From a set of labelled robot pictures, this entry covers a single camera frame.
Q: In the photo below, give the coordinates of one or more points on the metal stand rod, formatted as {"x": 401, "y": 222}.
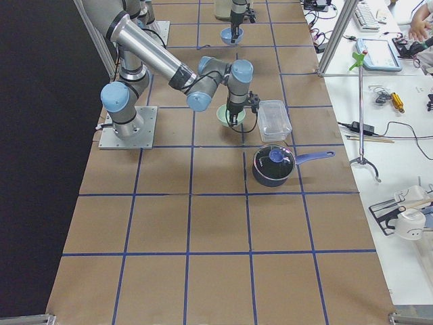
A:
{"x": 361, "y": 159}

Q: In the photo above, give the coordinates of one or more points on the yellow tool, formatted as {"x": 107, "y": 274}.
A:
{"x": 397, "y": 102}

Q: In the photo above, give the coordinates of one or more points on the blue framed tablet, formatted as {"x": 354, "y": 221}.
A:
{"x": 381, "y": 55}

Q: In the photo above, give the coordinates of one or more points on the dark blue saucepan with lid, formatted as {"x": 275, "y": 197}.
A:
{"x": 273, "y": 164}

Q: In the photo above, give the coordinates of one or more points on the aluminium frame post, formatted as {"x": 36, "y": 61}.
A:
{"x": 338, "y": 31}

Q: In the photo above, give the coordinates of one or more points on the green bowl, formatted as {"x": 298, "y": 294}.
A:
{"x": 224, "y": 117}

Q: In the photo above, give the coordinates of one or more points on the blue bowl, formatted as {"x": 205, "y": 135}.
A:
{"x": 228, "y": 39}

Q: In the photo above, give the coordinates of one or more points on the white smiley mug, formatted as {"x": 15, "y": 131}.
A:
{"x": 407, "y": 224}

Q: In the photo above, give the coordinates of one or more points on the clear plastic container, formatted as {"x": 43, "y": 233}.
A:
{"x": 273, "y": 121}

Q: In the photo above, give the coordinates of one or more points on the wooden chopsticks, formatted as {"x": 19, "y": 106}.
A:
{"x": 369, "y": 139}

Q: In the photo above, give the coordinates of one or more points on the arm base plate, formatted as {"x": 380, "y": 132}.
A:
{"x": 139, "y": 133}
{"x": 159, "y": 32}

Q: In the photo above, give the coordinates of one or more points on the green clip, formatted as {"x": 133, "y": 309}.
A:
{"x": 359, "y": 59}

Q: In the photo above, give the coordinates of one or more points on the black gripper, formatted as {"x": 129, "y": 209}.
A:
{"x": 236, "y": 18}
{"x": 234, "y": 110}

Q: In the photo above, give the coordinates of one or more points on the black wire rack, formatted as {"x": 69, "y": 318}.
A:
{"x": 383, "y": 213}

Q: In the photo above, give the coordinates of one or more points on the person's hand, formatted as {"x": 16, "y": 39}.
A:
{"x": 419, "y": 27}

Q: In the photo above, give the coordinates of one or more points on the white keyboard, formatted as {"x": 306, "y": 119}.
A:
{"x": 364, "y": 18}

